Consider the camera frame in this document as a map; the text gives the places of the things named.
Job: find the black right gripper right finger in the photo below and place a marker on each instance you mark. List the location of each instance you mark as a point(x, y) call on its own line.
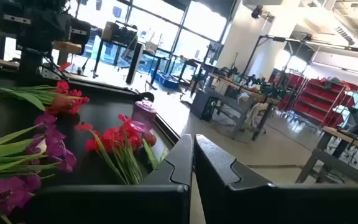
point(275, 205)

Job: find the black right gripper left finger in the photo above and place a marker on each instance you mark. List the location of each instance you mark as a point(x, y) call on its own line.
point(120, 205)

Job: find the red flower bunch grassy leaves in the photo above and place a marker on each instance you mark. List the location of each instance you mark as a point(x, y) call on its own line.
point(117, 140)

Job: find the maroon tulip green stem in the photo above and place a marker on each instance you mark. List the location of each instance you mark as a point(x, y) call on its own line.
point(150, 139)

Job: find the purple flower bunch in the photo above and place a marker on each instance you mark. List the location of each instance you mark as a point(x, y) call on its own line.
point(54, 143)
point(5, 193)

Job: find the red flower bunch long stems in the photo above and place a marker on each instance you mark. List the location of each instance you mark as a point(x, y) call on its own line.
point(36, 95)

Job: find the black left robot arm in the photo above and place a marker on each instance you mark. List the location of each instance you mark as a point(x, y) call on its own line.
point(33, 28)

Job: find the pink glass vase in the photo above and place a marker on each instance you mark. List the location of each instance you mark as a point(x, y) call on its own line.
point(143, 113)

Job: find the wooden desk black legs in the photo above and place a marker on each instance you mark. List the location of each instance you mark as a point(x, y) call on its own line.
point(337, 133)

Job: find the white tulip green stem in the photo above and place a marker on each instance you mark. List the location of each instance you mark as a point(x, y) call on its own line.
point(42, 146)

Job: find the red shelving rack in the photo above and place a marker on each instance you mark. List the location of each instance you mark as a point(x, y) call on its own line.
point(315, 102)

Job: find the wooden workbench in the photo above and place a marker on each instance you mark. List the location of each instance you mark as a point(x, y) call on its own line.
point(244, 93)

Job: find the black computer tower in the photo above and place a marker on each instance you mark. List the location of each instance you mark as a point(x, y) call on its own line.
point(202, 105)

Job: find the blue plastic bin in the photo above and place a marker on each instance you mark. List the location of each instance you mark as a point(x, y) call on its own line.
point(166, 80)

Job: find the black computer monitor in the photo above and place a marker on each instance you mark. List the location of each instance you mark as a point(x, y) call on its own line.
point(134, 62)

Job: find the black plastic crate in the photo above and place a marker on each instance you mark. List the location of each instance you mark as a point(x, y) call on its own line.
point(124, 34)

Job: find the cardboard box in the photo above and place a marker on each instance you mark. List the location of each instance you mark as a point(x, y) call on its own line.
point(110, 31)

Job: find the black ceiling spotlight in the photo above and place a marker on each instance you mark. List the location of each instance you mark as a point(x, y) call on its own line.
point(256, 12)

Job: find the black overhead rig frame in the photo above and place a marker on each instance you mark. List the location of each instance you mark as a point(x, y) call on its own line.
point(322, 43)

